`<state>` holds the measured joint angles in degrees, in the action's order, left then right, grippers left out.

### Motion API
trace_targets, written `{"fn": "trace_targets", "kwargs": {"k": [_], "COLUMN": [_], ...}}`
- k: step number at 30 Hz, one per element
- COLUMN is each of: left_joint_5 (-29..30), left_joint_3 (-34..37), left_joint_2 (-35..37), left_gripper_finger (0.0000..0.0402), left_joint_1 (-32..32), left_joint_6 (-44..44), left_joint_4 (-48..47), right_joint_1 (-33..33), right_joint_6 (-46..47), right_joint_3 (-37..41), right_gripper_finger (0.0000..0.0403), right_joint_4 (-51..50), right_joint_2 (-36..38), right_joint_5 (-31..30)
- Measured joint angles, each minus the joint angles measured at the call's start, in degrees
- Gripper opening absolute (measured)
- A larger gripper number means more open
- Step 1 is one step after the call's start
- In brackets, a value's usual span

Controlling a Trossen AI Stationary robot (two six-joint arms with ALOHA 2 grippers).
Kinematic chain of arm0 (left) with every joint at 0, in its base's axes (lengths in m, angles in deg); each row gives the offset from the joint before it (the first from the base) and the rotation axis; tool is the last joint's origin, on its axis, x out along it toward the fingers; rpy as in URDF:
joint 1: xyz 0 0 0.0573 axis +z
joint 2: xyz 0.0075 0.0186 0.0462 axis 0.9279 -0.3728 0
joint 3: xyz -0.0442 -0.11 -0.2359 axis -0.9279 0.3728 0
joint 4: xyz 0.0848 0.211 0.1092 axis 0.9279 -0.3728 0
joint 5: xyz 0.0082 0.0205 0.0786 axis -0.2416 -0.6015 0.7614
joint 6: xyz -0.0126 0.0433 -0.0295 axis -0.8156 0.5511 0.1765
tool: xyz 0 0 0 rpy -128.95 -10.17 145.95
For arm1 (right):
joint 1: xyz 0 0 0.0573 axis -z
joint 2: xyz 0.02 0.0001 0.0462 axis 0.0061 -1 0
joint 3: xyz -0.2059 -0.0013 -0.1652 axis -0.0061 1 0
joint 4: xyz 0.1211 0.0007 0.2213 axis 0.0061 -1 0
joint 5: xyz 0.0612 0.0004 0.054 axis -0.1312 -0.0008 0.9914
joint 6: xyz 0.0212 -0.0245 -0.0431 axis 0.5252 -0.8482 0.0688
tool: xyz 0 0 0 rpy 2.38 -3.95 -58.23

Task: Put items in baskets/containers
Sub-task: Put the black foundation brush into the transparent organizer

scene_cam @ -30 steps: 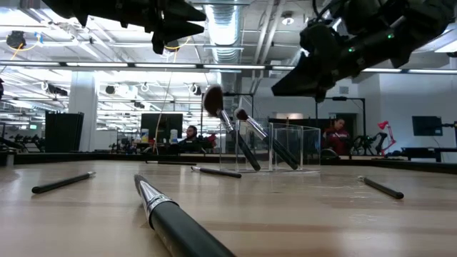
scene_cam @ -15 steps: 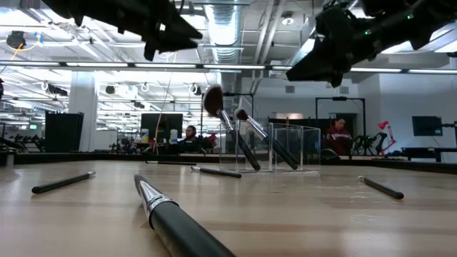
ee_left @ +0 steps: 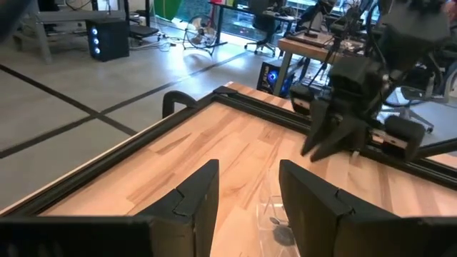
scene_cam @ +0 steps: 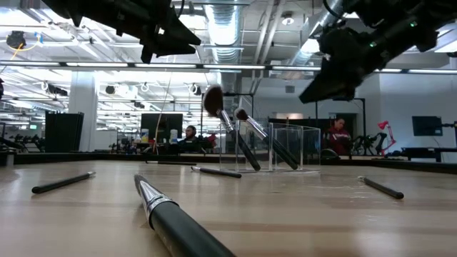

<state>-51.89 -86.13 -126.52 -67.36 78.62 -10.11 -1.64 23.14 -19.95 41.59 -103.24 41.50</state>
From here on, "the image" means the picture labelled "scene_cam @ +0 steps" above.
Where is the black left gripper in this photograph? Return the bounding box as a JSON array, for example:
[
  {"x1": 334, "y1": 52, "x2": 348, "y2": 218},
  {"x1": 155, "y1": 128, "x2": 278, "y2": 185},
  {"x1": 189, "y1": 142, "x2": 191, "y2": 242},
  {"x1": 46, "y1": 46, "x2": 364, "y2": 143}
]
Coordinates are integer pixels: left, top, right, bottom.
[{"x1": 76, "y1": 0, "x2": 201, "y2": 57}]

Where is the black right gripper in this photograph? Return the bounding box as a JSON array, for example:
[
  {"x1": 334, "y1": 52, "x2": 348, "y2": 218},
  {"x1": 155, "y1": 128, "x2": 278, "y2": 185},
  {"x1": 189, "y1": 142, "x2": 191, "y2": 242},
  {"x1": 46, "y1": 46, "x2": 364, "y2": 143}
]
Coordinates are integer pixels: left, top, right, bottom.
[{"x1": 298, "y1": 21, "x2": 393, "y2": 105}]

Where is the clear acrylic brush organizer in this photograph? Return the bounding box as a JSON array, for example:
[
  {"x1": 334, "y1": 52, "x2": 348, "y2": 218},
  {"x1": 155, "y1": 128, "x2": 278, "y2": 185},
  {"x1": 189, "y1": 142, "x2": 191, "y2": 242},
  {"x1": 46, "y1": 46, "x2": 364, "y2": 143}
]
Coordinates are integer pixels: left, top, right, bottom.
[{"x1": 218, "y1": 120, "x2": 321, "y2": 174}]

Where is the large powder makeup brush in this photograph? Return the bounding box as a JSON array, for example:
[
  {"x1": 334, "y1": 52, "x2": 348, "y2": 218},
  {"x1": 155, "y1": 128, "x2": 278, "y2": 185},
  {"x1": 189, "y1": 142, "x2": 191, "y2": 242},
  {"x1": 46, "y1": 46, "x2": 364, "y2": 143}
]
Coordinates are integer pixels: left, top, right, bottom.
[{"x1": 202, "y1": 84, "x2": 262, "y2": 172}]

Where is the medium round-head makeup brush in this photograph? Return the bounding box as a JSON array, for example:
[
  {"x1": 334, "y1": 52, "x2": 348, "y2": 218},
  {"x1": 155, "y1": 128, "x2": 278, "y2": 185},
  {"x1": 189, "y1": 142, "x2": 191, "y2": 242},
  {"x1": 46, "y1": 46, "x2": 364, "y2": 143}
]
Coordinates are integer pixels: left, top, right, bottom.
[{"x1": 233, "y1": 107, "x2": 300, "y2": 171}]

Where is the thin black makeup brush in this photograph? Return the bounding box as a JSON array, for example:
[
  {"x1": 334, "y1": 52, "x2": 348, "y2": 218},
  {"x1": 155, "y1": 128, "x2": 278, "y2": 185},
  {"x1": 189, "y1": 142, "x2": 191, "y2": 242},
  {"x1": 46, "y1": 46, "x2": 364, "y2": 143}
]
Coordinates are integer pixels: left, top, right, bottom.
[
  {"x1": 31, "y1": 171, "x2": 97, "y2": 195},
  {"x1": 358, "y1": 175, "x2": 406, "y2": 201}
]

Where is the slim silver-ferrule makeup brush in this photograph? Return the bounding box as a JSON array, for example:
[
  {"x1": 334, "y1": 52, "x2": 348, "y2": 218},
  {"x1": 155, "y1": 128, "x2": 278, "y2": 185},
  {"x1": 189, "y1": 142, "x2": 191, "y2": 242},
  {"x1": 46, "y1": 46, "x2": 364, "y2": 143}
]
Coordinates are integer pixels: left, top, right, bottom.
[{"x1": 190, "y1": 165, "x2": 243, "y2": 179}]

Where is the thick-handled black makeup brush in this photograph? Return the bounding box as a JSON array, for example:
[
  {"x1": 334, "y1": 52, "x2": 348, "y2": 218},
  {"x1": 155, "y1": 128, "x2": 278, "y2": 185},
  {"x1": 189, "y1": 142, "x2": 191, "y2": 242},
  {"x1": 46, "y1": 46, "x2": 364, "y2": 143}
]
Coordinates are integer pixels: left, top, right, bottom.
[{"x1": 134, "y1": 173, "x2": 237, "y2": 257}]

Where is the long ceiling light strip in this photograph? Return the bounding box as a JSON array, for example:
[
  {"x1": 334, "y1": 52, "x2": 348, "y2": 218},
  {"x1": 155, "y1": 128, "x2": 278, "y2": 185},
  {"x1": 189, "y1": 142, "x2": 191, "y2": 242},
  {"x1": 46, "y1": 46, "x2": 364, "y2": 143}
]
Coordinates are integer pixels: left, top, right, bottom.
[{"x1": 0, "y1": 60, "x2": 457, "y2": 75}]

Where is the person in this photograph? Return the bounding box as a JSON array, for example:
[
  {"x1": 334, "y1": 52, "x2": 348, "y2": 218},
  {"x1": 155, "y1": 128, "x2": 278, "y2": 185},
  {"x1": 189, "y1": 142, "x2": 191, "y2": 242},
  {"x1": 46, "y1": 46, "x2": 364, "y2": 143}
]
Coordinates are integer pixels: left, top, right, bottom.
[
  {"x1": 180, "y1": 124, "x2": 208, "y2": 155},
  {"x1": 323, "y1": 116, "x2": 353, "y2": 156}
]

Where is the red desk lamp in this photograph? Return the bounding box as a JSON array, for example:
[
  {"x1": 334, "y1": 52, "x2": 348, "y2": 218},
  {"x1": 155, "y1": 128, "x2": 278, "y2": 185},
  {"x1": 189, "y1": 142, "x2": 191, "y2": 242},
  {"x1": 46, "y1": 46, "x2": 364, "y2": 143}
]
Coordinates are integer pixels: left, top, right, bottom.
[{"x1": 377, "y1": 120, "x2": 397, "y2": 156}]

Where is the black monitor back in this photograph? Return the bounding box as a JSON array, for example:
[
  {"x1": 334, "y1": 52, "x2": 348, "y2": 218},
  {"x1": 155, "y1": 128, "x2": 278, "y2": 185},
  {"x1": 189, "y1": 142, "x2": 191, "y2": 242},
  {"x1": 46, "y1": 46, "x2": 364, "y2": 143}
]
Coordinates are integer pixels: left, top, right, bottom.
[{"x1": 140, "y1": 113, "x2": 184, "y2": 144}]

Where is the black bench table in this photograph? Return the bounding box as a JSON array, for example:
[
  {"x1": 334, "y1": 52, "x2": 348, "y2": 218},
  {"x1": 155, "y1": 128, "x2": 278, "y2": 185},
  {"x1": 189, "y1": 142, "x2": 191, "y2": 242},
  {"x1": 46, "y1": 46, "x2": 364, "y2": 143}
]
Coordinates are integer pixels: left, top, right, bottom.
[{"x1": 401, "y1": 146, "x2": 457, "y2": 163}]

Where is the white building column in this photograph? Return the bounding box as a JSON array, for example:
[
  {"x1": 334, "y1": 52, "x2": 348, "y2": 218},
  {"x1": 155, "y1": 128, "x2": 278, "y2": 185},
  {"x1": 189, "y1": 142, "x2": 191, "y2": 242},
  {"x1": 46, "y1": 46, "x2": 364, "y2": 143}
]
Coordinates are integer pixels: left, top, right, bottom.
[{"x1": 68, "y1": 70, "x2": 99, "y2": 153}]

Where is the black partition panel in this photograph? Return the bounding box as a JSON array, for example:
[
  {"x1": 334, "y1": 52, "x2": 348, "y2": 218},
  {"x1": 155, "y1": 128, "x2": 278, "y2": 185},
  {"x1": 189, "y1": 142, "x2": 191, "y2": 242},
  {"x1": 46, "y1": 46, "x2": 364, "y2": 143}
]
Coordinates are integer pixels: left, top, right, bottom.
[{"x1": 44, "y1": 111, "x2": 85, "y2": 153}]

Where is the silver ribbed ventilation duct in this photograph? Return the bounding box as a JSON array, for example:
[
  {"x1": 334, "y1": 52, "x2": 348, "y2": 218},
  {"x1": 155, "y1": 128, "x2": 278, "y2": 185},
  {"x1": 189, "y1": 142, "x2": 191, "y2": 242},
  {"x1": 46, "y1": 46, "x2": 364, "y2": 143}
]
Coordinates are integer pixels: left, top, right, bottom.
[{"x1": 204, "y1": 0, "x2": 247, "y2": 94}]

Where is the silver slanted ventilation duct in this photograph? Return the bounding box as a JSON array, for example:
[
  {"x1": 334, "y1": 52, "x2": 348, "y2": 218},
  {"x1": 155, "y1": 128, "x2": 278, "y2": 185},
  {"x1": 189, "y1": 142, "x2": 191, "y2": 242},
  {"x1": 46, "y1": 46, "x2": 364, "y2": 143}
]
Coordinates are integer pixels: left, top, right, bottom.
[{"x1": 291, "y1": 0, "x2": 343, "y2": 67}]

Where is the dark wall monitor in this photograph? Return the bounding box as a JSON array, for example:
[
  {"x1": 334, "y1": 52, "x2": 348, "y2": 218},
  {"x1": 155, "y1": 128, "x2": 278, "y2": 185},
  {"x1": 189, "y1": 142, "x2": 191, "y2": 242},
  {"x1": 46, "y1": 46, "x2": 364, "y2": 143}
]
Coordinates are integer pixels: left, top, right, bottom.
[{"x1": 411, "y1": 115, "x2": 444, "y2": 137}]

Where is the black aluminium table frame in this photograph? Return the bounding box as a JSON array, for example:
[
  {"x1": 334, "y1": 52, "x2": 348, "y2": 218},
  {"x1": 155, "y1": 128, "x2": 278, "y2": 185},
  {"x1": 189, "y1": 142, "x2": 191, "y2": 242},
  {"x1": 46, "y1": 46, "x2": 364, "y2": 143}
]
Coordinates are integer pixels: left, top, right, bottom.
[{"x1": 0, "y1": 151, "x2": 457, "y2": 176}]

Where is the black ceiling cable reel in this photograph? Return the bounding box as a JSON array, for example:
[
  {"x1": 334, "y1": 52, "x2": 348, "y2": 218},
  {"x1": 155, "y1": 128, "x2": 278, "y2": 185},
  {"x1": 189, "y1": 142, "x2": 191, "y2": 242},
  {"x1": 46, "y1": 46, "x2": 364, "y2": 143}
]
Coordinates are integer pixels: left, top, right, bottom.
[{"x1": 5, "y1": 30, "x2": 43, "y2": 60}]

